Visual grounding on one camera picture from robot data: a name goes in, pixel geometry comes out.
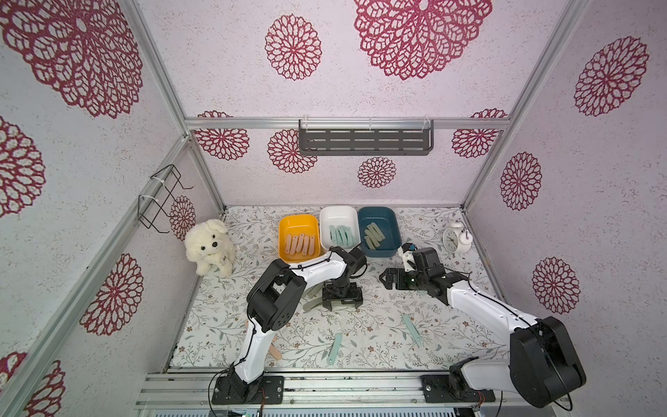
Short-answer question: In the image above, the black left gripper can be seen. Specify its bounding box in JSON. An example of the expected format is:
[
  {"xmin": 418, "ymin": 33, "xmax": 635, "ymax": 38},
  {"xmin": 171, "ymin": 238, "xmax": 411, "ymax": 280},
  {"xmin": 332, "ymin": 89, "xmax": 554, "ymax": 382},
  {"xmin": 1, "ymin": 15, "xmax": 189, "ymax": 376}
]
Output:
[{"xmin": 323, "ymin": 278, "xmax": 364, "ymax": 311}]

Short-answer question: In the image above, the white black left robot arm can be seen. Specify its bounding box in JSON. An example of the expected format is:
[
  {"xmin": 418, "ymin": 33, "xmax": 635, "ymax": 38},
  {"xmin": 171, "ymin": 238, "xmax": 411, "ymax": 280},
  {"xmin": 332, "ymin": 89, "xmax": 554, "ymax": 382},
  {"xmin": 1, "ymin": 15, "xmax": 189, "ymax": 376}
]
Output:
[{"xmin": 230, "ymin": 246, "xmax": 367, "ymax": 385}]

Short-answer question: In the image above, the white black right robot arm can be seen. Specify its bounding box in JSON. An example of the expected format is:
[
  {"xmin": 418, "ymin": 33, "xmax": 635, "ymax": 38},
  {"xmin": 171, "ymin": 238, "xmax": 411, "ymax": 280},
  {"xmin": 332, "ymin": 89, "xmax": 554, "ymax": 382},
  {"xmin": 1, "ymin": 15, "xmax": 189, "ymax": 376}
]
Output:
[{"xmin": 379, "ymin": 243, "xmax": 587, "ymax": 408}]

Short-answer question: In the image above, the teal plastic storage box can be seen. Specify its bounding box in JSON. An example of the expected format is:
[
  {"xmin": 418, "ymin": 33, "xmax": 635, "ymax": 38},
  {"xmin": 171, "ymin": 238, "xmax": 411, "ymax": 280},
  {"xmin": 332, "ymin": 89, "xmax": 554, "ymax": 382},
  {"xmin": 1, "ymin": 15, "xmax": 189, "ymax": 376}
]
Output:
[{"xmin": 358, "ymin": 206, "xmax": 402, "ymax": 258}]

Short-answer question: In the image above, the white plastic storage box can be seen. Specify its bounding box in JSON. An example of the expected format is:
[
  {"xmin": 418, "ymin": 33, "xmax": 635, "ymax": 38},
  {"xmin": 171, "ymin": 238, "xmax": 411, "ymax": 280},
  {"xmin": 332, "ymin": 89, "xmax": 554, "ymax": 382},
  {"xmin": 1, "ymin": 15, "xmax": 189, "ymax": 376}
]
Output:
[{"xmin": 319, "ymin": 205, "xmax": 361, "ymax": 250}]

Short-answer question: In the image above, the yellow plastic storage box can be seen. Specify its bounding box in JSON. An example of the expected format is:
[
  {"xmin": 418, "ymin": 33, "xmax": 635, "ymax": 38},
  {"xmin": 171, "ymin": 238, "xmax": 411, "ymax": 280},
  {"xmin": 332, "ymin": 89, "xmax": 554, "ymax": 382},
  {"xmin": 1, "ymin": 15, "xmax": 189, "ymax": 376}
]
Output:
[{"xmin": 278, "ymin": 214, "xmax": 321, "ymax": 263}]

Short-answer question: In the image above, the white twin-bell alarm clock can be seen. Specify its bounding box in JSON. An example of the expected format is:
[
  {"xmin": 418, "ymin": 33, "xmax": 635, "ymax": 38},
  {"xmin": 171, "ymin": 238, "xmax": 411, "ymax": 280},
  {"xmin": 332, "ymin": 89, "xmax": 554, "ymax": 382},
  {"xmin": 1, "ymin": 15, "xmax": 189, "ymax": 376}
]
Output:
[{"xmin": 442, "ymin": 222, "xmax": 474, "ymax": 254}]

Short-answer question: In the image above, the white plush dog toy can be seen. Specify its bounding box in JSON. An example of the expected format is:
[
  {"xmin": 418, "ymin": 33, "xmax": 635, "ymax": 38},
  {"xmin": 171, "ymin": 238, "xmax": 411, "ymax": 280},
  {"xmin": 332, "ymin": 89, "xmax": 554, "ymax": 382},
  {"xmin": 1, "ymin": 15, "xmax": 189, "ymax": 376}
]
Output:
[{"xmin": 184, "ymin": 219, "xmax": 236, "ymax": 278}]

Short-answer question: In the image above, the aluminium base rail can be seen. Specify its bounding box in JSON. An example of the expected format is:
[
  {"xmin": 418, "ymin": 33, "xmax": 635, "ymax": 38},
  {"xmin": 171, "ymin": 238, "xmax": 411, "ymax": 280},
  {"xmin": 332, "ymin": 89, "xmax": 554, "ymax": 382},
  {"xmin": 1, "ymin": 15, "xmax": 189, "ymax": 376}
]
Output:
[{"xmin": 134, "ymin": 369, "xmax": 574, "ymax": 412}]

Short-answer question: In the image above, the grey wall shelf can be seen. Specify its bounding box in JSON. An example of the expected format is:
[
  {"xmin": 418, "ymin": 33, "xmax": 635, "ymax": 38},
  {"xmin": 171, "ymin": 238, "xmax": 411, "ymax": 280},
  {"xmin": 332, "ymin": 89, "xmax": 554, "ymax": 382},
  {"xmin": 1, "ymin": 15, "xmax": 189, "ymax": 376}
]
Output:
[{"xmin": 297, "ymin": 120, "xmax": 434, "ymax": 156}]

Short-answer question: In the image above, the black wire wall rack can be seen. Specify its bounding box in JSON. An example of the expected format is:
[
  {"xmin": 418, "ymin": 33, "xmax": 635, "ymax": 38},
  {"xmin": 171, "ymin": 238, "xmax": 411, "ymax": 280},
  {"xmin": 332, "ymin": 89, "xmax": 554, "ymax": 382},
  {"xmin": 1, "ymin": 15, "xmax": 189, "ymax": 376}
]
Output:
[{"xmin": 137, "ymin": 163, "xmax": 192, "ymax": 235}]

